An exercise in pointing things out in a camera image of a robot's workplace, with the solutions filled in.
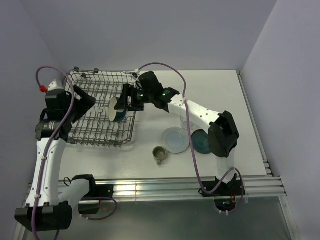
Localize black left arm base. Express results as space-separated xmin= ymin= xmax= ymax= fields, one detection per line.
xmin=78 ymin=184 xmax=114 ymax=215

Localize clear plastic cup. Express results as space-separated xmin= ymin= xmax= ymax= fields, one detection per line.
xmin=180 ymin=116 xmax=194 ymax=133

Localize grey wire dish rack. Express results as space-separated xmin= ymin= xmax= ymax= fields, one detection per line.
xmin=67 ymin=66 xmax=136 ymax=147

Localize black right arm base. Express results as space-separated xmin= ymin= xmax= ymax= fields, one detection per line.
xmin=198 ymin=180 xmax=246 ymax=216

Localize light blue scalloped plate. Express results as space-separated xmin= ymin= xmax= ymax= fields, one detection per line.
xmin=161 ymin=127 xmax=190 ymax=154

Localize teal and cream bowl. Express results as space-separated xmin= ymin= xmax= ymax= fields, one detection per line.
xmin=108 ymin=96 xmax=127 ymax=122

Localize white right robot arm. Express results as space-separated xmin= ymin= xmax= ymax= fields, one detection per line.
xmin=108 ymin=71 xmax=240 ymax=195

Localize dark teal round plate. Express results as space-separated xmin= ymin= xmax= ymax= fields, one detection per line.
xmin=191 ymin=129 xmax=211 ymax=155

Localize aluminium mounting rail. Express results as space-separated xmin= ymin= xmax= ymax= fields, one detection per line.
xmin=27 ymin=176 xmax=287 ymax=204

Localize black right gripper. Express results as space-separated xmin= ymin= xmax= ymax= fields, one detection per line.
xmin=114 ymin=84 xmax=153 ymax=112

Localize beige ceramic mug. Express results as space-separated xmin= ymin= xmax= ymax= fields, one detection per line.
xmin=152 ymin=146 xmax=167 ymax=165

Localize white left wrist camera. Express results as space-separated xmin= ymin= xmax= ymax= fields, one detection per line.
xmin=39 ymin=79 xmax=64 ymax=93

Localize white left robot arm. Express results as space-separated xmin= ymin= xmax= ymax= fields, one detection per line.
xmin=14 ymin=85 xmax=98 ymax=232

